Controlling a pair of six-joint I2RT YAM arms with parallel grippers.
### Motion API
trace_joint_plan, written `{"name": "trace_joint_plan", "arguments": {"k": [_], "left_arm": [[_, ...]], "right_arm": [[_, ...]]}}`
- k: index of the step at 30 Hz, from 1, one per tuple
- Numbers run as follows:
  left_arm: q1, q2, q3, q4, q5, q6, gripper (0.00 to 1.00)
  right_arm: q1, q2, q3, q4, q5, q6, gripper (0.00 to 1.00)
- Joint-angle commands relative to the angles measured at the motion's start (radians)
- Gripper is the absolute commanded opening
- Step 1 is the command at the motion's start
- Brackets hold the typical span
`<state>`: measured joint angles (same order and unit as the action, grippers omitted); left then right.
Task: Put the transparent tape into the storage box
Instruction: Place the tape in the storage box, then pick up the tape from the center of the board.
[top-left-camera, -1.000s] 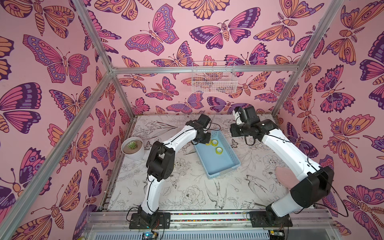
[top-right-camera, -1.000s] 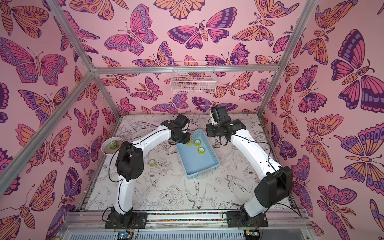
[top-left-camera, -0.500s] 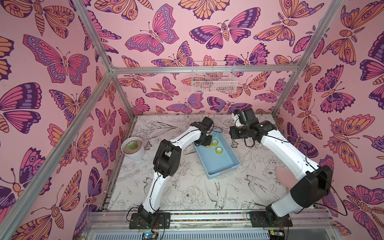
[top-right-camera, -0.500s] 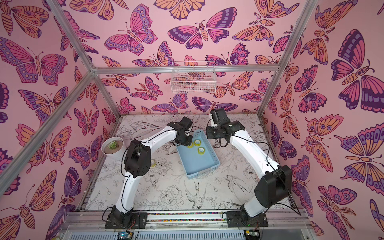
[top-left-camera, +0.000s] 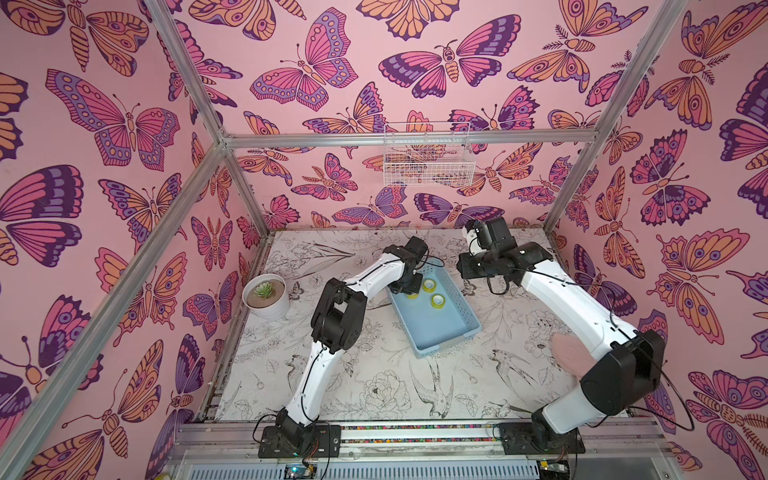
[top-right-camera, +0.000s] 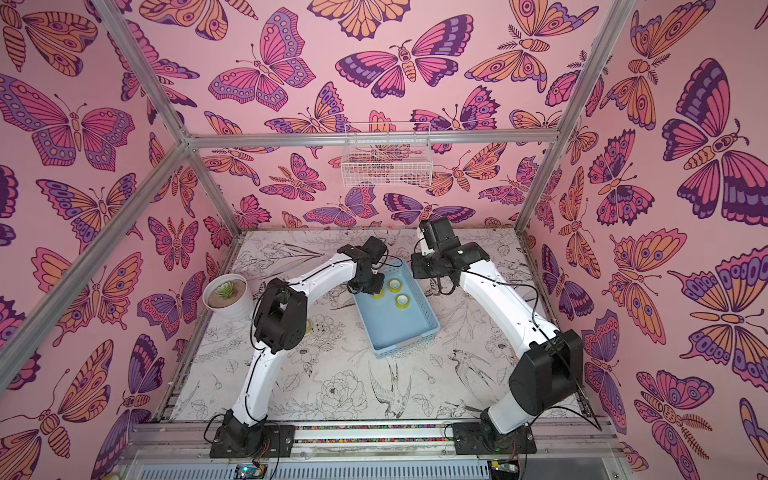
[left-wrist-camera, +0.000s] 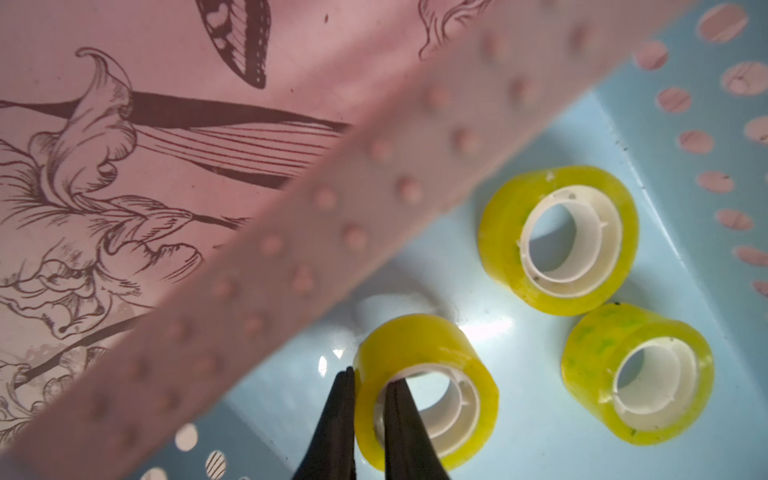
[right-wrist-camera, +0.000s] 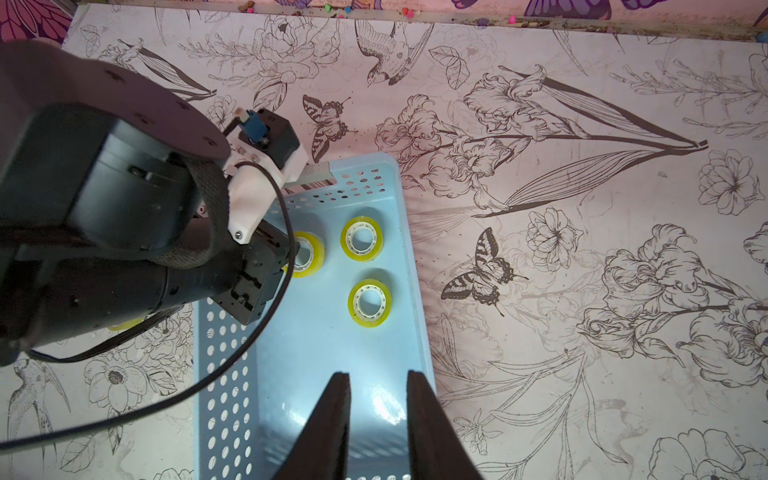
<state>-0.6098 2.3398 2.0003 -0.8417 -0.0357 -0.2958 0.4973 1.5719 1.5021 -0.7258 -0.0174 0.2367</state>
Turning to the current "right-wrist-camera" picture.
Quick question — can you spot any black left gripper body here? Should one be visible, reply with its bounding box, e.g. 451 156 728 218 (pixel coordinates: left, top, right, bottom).
161 221 289 325

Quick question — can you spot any yellow tape roll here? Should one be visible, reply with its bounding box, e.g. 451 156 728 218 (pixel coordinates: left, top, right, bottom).
347 279 393 328
293 231 325 278
340 216 384 262

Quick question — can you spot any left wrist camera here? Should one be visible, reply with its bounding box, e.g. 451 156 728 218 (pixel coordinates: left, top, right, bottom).
224 108 309 245

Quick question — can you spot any light blue perforated storage basket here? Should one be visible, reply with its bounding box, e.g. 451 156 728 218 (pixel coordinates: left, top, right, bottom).
193 153 433 479

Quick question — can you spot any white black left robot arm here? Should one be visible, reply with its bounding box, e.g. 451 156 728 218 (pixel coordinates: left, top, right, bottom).
1 40 309 365

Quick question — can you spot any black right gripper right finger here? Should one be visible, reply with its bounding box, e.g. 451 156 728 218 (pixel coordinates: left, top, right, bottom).
407 370 482 480

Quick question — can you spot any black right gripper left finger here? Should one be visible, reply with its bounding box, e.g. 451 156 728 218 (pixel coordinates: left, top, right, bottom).
273 372 351 480

